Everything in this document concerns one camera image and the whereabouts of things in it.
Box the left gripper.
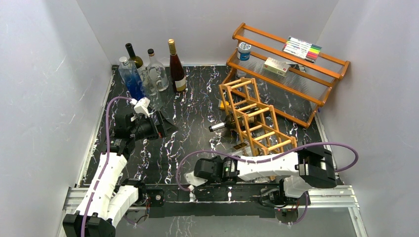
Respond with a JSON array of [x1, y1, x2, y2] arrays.
[[129, 111, 178, 141]]

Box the clear bottle bottom rack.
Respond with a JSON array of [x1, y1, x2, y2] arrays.
[[138, 67, 163, 110]]

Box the clear bottle rack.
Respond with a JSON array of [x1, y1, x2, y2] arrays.
[[138, 67, 163, 110], [227, 142, 263, 160]]

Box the silver capped dark bottle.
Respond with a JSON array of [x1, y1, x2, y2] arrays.
[[209, 114, 245, 132]]

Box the dark red wine bottle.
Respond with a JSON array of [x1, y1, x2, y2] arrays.
[[168, 39, 186, 93]]

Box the clear glass bottle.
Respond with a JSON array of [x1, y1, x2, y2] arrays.
[[147, 48, 169, 91]]

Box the blue square bottle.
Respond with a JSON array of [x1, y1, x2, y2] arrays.
[[118, 56, 145, 101]]

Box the green wine bottle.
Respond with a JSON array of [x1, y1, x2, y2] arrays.
[[125, 43, 143, 72]]

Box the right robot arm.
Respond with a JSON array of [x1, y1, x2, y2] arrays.
[[184, 146, 337, 204]]

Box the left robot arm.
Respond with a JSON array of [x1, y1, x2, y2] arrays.
[[62, 111, 178, 237]]

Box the yellow capped bottle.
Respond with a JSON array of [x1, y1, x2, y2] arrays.
[[218, 100, 225, 110]]

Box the light wooden wine rack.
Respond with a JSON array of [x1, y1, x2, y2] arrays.
[[219, 78, 297, 156]]

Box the small clear plastic bottle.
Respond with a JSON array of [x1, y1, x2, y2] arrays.
[[236, 69, 247, 78]]

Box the blue white jar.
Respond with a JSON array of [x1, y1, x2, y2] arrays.
[[237, 42, 251, 61]]

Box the green white box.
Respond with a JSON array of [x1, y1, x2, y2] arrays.
[[263, 57, 290, 76]]

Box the orange wooden shelf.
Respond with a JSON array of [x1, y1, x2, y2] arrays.
[[227, 23, 350, 127]]

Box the marker pen pack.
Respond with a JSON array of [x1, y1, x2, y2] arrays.
[[282, 36, 322, 63]]

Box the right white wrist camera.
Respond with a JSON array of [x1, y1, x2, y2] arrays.
[[184, 171, 208, 191]]

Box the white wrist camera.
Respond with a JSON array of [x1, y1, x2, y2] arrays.
[[184, 171, 208, 191], [130, 97, 150, 118]]

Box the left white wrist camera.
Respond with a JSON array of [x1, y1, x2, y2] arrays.
[[130, 97, 150, 118]]

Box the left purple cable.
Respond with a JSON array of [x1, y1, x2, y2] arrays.
[[80, 95, 133, 237]]

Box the purple cable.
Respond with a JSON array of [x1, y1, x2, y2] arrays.
[[80, 95, 133, 237], [175, 142, 359, 226]]

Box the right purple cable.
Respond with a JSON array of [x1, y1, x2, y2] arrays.
[[175, 142, 359, 226]]

